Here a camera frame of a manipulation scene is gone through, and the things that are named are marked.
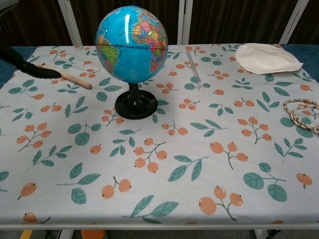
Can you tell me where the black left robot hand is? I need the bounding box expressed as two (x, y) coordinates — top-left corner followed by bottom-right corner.
(0, 45), (62, 79)

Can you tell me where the blue world globe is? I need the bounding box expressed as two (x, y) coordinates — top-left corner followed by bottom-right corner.
(95, 4), (168, 120)

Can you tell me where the wooden rolling pin stick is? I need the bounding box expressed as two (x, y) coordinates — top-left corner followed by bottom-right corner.
(40, 63), (93, 89)

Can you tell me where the floral fruit print tablecloth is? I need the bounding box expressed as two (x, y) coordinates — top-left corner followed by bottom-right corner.
(0, 43), (319, 225)

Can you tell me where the clear plastic tube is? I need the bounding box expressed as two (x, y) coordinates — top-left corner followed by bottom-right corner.
(183, 50), (202, 88)

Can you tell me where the white table leg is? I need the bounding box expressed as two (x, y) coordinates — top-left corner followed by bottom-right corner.
(253, 229), (270, 239)
(59, 229), (75, 239)

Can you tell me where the orange object under table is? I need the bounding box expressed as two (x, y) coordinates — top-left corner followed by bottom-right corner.
(81, 229), (107, 239)

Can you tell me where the white folded cloth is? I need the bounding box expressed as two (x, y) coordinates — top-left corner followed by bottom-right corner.
(234, 43), (304, 75)

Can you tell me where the white screen frame post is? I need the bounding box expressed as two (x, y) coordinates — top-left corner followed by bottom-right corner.
(279, 0), (310, 45)
(176, 0), (193, 45)
(57, 0), (84, 46)

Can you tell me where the braided beige rope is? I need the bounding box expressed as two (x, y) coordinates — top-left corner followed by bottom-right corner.
(283, 98), (319, 135)

